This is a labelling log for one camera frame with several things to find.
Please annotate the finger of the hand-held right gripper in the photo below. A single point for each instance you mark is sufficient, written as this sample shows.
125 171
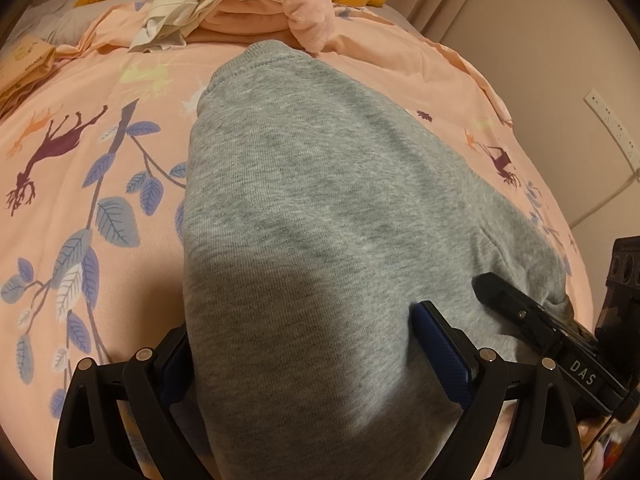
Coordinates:
505 302

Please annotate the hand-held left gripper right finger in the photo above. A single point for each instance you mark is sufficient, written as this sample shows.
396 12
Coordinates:
442 350

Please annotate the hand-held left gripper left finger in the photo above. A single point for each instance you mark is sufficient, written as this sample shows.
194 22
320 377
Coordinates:
175 367

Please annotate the grey sweatshirt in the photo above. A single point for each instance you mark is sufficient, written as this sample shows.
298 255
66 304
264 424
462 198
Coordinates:
325 210

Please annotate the peach folded clothes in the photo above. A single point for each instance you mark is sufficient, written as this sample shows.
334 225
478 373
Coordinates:
250 22

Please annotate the white power strip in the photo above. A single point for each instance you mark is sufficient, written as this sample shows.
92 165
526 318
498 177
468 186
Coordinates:
607 115

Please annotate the pink printed duvet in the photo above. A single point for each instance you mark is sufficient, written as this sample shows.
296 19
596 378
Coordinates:
100 110

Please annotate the beige paper bag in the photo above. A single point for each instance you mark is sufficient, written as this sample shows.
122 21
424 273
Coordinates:
25 60

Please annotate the pink fluffy garment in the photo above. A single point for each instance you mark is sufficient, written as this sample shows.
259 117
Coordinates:
312 15

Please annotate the grey pillow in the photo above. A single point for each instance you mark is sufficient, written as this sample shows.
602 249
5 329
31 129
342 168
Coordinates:
65 25

